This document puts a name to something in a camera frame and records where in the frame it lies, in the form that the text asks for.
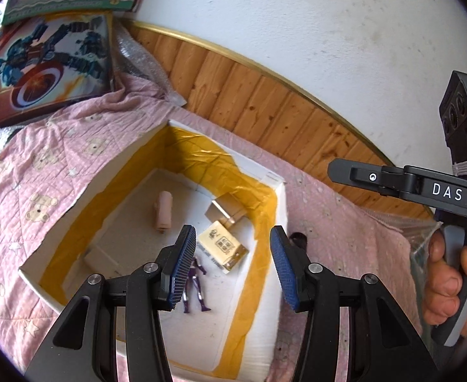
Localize yellow small carton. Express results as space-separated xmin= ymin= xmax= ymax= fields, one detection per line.
xmin=197 ymin=221 xmax=249 ymax=274

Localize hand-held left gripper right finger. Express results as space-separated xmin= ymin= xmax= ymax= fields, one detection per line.
xmin=270 ymin=226 xmax=435 ymax=382

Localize flat bubble wrap sheet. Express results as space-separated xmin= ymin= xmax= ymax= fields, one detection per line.
xmin=366 ymin=207 xmax=443 ymax=287

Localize robot print toy box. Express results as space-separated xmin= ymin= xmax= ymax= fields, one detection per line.
xmin=0 ymin=12 xmax=117 ymax=136

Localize crumpled bubble wrap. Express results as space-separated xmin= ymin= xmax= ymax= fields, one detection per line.
xmin=114 ymin=20 xmax=188 ymax=108

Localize person's right hand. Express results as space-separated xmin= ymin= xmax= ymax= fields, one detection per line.
xmin=422 ymin=231 xmax=467 ymax=337

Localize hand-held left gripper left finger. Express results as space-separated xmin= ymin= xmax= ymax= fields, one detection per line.
xmin=24 ymin=225 xmax=198 ymax=382

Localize white cardboard box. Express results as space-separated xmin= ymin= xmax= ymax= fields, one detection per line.
xmin=19 ymin=118 xmax=288 ymax=382

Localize black swim goggles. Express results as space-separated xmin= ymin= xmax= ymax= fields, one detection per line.
xmin=289 ymin=231 xmax=308 ymax=253

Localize wooden headboard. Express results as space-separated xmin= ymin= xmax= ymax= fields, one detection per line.
xmin=128 ymin=20 xmax=443 ymax=223

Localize pink bear print blanket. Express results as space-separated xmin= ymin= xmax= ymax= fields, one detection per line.
xmin=0 ymin=74 xmax=437 ymax=382

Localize gold box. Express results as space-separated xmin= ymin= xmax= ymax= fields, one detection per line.
xmin=206 ymin=192 xmax=248 ymax=227

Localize pink cylindrical roll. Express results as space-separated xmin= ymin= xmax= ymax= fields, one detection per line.
xmin=154 ymin=191 xmax=174 ymax=233

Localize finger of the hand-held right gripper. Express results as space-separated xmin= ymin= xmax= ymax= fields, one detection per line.
xmin=327 ymin=158 xmax=419 ymax=203

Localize purple silver action figure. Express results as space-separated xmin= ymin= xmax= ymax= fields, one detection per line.
xmin=182 ymin=257 xmax=212 ymax=314

